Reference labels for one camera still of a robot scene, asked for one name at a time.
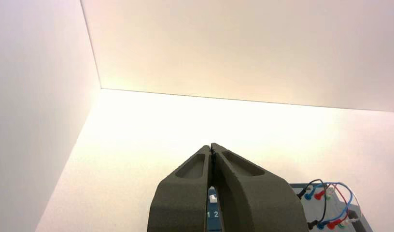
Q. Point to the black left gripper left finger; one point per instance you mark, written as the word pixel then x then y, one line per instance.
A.
pixel 181 198

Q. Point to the blue grey modular control box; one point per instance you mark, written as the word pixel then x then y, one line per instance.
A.
pixel 213 221

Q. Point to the white slider knob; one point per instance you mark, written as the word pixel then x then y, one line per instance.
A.
pixel 213 199

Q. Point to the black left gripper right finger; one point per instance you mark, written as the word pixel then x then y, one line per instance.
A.
pixel 254 201

